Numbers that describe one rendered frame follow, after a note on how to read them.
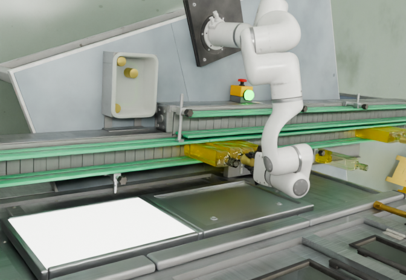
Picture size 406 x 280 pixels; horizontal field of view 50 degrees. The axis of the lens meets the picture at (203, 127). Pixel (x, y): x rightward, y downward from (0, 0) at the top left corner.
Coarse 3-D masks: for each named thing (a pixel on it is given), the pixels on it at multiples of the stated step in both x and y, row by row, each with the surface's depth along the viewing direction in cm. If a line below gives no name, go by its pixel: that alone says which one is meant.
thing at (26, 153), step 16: (320, 128) 208; (336, 128) 209; (352, 128) 215; (80, 144) 137; (96, 144) 139; (112, 144) 142; (128, 144) 142; (144, 144) 144; (160, 144) 146; (176, 144) 151; (0, 160) 116
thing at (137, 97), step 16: (128, 64) 156; (144, 64) 159; (112, 80) 146; (128, 80) 157; (144, 80) 160; (112, 96) 146; (128, 96) 158; (144, 96) 160; (112, 112) 147; (128, 112) 154; (144, 112) 158
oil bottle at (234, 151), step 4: (212, 144) 159; (216, 144) 158; (220, 144) 158; (224, 144) 158; (228, 144) 159; (224, 148) 154; (228, 148) 153; (232, 148) 153; (236, 148) 153; (240, 148) 154; (232, 152) 151; (236, 152) 152; (240, 152) 153; (232, 156) 152; (236, 156) 151
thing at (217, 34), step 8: (216, 16) 170; (208, 24) 172; (216, 24) 170; (224, 24) 168; (232, 24) 164; (208, 32) 172; (216, 32) 169; (224, 32) 165; (232, 32) 162; (208, 40) 173; (216, 40) 170; (224, 40) 166; (232, 40) 163; (216, 48) 177
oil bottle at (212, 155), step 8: (192, 144) 159; (200, 144) 158; (208, 144) 159; (184, 152) 163; (192, 152) 160; (200, 152) 156; (208, 152) 152; (216, 152) 149; (224, 152) 149; (200, 160) 156; (208, 160) 152; (216, 160) 149
